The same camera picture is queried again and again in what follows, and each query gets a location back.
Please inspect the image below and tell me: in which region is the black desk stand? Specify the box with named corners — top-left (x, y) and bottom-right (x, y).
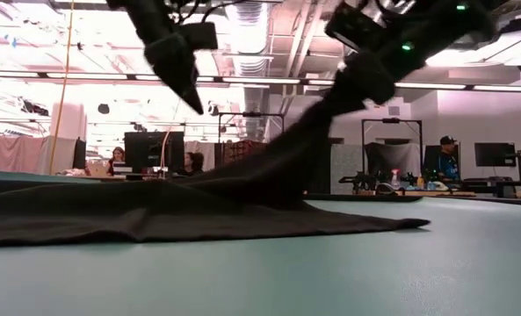
top-left (460, 148), bottom-right (521, 198)

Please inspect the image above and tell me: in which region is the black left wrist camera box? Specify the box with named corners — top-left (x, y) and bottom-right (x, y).
top-left (178, 21), bottom-right (220, 51)

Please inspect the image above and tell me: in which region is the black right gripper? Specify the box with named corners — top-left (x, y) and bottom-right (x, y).
top-left (325, 47), bottom-right (419, 118)

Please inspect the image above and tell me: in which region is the large black monitor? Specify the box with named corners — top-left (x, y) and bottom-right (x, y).
top-left (123, 131), bottom-right (185, 175)

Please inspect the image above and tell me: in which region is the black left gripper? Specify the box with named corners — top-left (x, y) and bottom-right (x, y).
top-left (143, 32), bottom-right (205, 116)

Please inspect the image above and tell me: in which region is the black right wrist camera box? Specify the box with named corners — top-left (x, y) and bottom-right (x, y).
top-left (324, 2), bottom-right (378, 53)

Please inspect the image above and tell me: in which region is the black metal rig frame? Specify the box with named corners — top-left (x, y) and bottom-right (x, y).
top-left (218, 112), bottom-right (286, 146)
top-left (360, 118), bottom-right (423, 176)

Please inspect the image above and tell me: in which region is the black desk monitor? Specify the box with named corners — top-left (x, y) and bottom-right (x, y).
top-left (423, 144), bottom-right (461, 176)

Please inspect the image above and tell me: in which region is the yellow power cable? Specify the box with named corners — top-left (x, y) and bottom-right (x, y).
top-left (47, 0), bottom-right (76, 176)

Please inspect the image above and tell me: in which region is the narrow black panel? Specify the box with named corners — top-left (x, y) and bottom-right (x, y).
top-left (72, 138), bottom-right (88, 170)

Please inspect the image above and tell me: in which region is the cardboard box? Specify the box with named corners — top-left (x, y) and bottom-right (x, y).
top-left (86, 161), bottom-right (110, 177)

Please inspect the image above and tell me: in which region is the black towel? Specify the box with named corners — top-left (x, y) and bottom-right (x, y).
top-left (0, 100), bottom-right (431, 249)

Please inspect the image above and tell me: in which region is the wooden background table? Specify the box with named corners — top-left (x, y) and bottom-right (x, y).
top-left (356, 189), bottom-right (477, 198)

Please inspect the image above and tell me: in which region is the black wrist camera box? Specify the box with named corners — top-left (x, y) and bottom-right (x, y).
top-left (324, 2), bottom-right (378, 53)
top-left (178, 21), bottom-right (220, 51)

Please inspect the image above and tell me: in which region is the green table mat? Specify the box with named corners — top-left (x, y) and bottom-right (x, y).
top-left (0, 169), bottom-right (521, 316)

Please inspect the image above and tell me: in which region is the beige curtain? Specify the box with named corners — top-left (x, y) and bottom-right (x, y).
top-left (0, 135), bottom-right (79, 176)

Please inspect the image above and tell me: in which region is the red patterned fabric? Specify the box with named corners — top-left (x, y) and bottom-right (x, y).
top-left (222, 139), bottom-right (268, 167)

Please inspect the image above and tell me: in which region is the silver ventilation duct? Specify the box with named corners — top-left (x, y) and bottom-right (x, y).
top-left (223, 0), bottom-right (271, 113)

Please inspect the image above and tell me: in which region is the long ceiling light bar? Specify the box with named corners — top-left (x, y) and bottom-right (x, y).
top-left (0, 68), bottom-right (521, 94)

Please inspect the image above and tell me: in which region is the grey partition panel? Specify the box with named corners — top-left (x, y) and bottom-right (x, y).
top-left (329, 143), bottom-right (365, 195)

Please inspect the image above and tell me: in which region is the black wall monitor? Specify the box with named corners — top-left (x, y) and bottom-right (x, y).
top-left (474, 142), bottom-right (517, 168)

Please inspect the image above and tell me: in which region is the person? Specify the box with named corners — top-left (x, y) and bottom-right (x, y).
top-left (437, 135), bottom-right (462, 182)
top-left (177, 152), bottom-right (206, 177)
top-left (105, 147), bottom-right (127, 176)

